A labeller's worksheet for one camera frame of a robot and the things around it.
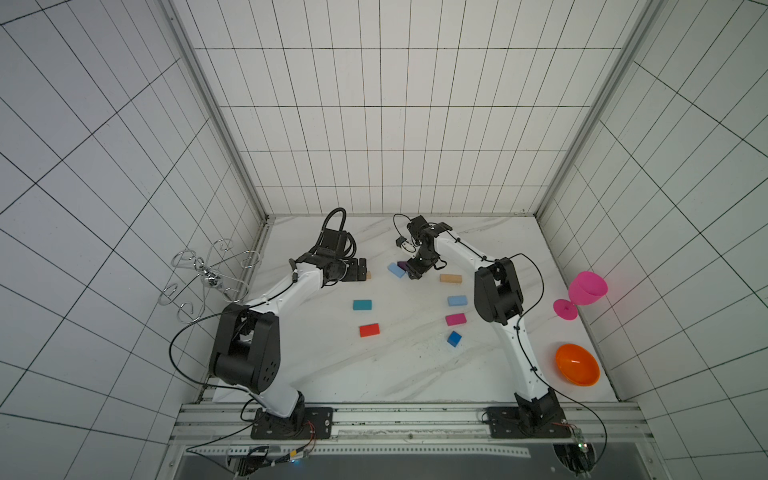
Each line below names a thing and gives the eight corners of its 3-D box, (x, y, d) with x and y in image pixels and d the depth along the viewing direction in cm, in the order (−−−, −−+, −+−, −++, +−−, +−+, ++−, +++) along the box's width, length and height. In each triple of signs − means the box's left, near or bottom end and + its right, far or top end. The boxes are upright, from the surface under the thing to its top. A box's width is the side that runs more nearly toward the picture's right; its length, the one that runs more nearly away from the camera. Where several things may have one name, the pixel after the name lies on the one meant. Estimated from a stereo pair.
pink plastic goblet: (557, 320, 93) (584, 294, 81) (548, 298, 99) (572, 271, 86) (582, 320, 93) (612, 295, 81) (572, 298, 99) (599, 271, 86)
